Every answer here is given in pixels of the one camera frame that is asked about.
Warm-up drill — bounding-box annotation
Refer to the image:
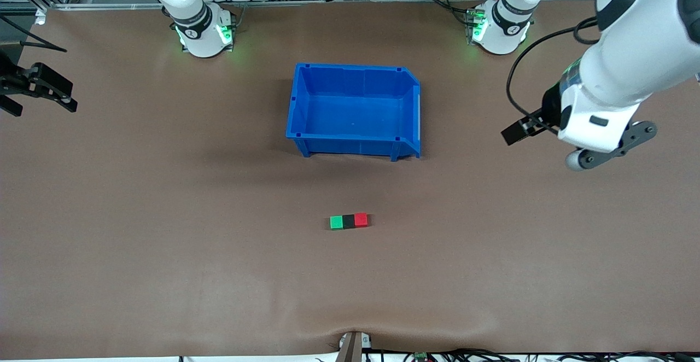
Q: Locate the metal camera mount clamp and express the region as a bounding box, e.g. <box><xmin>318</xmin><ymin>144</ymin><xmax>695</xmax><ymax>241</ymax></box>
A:
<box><xmin>335</xmin><ymin>330</ymin><xmax>373</xmax><ymax>362</ymax></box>

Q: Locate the blue plastic storage bin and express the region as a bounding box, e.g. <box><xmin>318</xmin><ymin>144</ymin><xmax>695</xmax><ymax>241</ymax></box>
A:
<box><xmin>285</xmin><ymin>63</ymin><xmax>422</xmax><ymax>162</ymax></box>

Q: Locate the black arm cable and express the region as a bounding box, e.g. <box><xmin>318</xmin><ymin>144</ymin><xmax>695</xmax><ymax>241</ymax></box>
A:
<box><xmin>505</xmin><ymin>16</ymin><xmax>602</xmax><ymax>125</ymax></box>
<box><xmin>0</xmin><ymin>14</ymin><xmax>68</xmax><ymax>53</ymax></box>

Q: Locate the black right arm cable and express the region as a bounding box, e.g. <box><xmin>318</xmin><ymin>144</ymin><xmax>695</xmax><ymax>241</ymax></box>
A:
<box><xmin>0</xmin><ymin>14</ymin><xmax>68</xmax><ymax>53</ymax></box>

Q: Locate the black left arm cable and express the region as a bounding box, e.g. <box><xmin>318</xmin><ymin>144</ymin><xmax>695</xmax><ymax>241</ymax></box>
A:
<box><xmin>505</xmin><ymin>16</ymin><xmax>602</xmax><ymax>125</ymax></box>

